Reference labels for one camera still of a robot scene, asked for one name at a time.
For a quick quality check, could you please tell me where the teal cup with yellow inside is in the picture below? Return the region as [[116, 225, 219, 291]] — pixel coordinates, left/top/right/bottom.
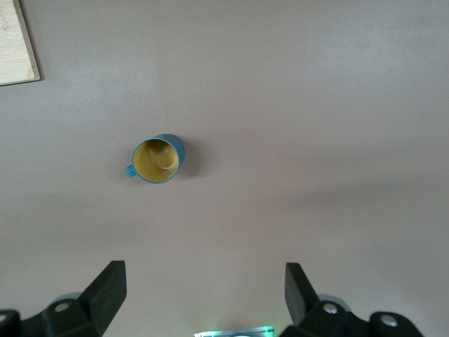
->
[[124, 133, 186, 185]]

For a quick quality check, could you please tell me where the bamboo cutting board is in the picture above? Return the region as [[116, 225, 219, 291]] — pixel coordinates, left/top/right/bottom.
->
[[0, 0, 41, 87]]

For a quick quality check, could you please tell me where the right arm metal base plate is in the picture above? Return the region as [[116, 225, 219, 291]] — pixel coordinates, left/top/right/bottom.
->
[[194, 325, 275, 337]]

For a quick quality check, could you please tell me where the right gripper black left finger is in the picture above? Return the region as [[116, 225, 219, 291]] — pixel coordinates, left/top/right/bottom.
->
[[0, 260, 127, 337]]

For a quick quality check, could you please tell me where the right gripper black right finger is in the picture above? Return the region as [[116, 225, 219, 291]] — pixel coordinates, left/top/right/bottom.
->
[[280, 262, 431, 337]]

